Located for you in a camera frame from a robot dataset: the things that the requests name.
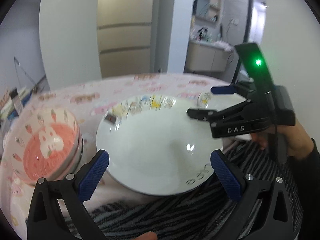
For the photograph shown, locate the white cartoon plate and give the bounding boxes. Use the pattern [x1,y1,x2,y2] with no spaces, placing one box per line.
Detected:
[95,95,222,196]
[197,92,246,111]

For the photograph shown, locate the pink rabbit bowl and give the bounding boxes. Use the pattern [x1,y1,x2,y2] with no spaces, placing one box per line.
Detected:
[7,108,80,185]

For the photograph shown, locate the white ribbed bowl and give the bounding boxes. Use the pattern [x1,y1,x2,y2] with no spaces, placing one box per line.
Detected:
[61,131,82,172]

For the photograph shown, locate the person's right hand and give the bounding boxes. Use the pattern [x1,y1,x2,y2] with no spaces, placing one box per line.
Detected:
[251,119,314,160]

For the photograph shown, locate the pink cloth on vanity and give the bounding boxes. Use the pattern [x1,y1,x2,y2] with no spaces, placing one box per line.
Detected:
[214,41,233,52]

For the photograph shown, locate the beige bathroom vanity cabinet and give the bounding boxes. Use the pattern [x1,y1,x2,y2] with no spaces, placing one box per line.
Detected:
[185,41,234,72]

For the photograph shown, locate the black striped grey cloth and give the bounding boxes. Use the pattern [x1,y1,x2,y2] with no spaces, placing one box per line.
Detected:
[90,141,303,239]

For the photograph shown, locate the pink cartoon tablecloth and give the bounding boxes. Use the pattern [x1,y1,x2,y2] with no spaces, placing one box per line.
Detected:
[0,73,251,240]

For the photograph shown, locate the gold three-door refrigerator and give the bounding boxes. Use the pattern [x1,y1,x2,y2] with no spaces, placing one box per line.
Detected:
[97,0,153,78]

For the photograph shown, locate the leaning mop pole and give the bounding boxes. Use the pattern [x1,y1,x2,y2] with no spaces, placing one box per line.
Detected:
[14,57,37,87]

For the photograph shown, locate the wall mirror cabinet shelf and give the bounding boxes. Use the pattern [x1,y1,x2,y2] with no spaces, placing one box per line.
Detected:
[193,0,222,24]

